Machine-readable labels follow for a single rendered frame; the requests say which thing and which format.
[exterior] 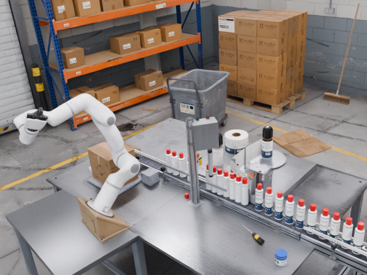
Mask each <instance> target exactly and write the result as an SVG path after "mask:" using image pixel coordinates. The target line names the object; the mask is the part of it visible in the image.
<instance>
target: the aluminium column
mask: <svg viewBox="0 0 367 275"><path fill-rule="evenodd" d="M192 122H195V120H194V118H193V117H187V118H185V123H186V125H188V126H190V127H191V123H192ZM186 137H187V141H188V142H191V143H192V130H189V129H186ZM187 152H188V166H189V174H190V189H191V203H193V204H197V203H199V202H200V198H199V181H198V164H197V151H194V149H193V146H190V145H187Z"/></svg>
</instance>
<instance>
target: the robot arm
mask: <svg viewBox="0 0 367 275"><path fill-rule="evenodd" d="M81 111H85V112H87V113H88V114H89V115H90V116H91V118H92V120H93V122H94V123H95V125H96V126H97V128H98V129H99V130H100V131H101V133H102V134H103V136H104V137H105V139H106V141H107V143H108V145H109V147H110V149H111V155H112V159H113V162H114V163H115V165H116V166H117V167H118V168H120V170H119V171H118V172H116V173H114V174H110V175H109V176H108V178H107V179H106V181H105V183H104V184H103V186H102V188H101V190H100V192H99V193H98V195H97V197H96V199H95V201H94V202H92V201H88V202H87V204H88V205H89V206H90V207H92V208H93V209H94V210H96V211H98V212H99V213H102V214H104V215H106V216H113V214H112V212H111V211H110V209H111V207H112V205H113V203H114V202H115V200H116V198H117V196H118V194H119V193H120V191H121V189H122V187H123V185H124V184H125V183H126V182H127V181H128V180H130V179H131V178H133V177H134V176H136V175H137V173H138V172H139V170H140V163H139V161H138V160H137V158H135V157H134V156H132V155H131V154H129V153H128V152H127V151H126V149H125V144H124V141H123V138H122V136H121V134H120V132H119V130H118V129H117V127H116V126H115V125H114V123H115V121H116V117H115V115H114V113H113V112H112V111H111V110H110V109H108V108H107V107H106V106H105V105H103V104H102V103H101V102H99V101H98V100H97V99H96V98H94V97H93V96H91V95H89V94H87V93H83V94H79V95H77V96H76V97H74V98H73V99H71V100H69V101H67V102H66V103H64V104H62V105H61V106H59V107H57V108H55V109H54V110H52V111H49V112H48V111H44V110H43V108H42V107H40V108H39V109H33V110H28V111H26V112H24V113H22V114H20V115H18V116H17V117H15V118H14V124H15V126H16V127H17V129H18V130H19V132H20V135H19V139H20V141H21V142H22V143H23V144H26V145H29V144H31V143H33V141H34V140H35V138H36V136H37V134H38V133H39V131H40V130H41V129H42V128H43V127H44V126H45V125H46V122H48V124H50V125H51V126H57V125H59V124H61V123H62V122H64V121H66V120H67V119H69V118H71V117H73V116H74V115H76V114H77V113H79V112H81Z"/></svg>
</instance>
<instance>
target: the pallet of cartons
mask: <svg viewBox="0 0 367 275"><path fill-rule="evenodd" d="M306 25H307V11H295V10H280V9H264V10H261V11H257V12H256V11H246V10H238V11H233V12H230V13H227V14H223V15H220V16H218V32H219V35H218V44H219V47H220V48H218V50H219V68H220V71H226V72H229V73H230V77H228V78H227V93H226V101H228V102H231V103H236V104H240V105H244V106H248V107H252V108H255V109H259V110H263V111H267V112H271V113H275V114H278V115H279V114H281V113H282V107H283V106H286V107H292V106H294V105H295V99H299V100H303V99H305V90H302V89H303V75H304V62H305V46H306ZM228 95H232V96H235V97H239V98H243V101H239V100H235V99H230V98H228ZM254 101H257V102H260V103H264V104H268V105H271V109H270V108H267V107H263V106H259V105H255V104H254Z"/></svg>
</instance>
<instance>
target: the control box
mask: <svg viewBox="0 0 367 275"><path fill-rule="evenodd" d="M191 127H192V143H193V149H194V151H202V150H208V149H212V148H218V147H219V141H218V122H217V120H216V119H215V117H210V119H206V118H202V119H199V121H196V120H195V122H192V123H191Z"/></svg>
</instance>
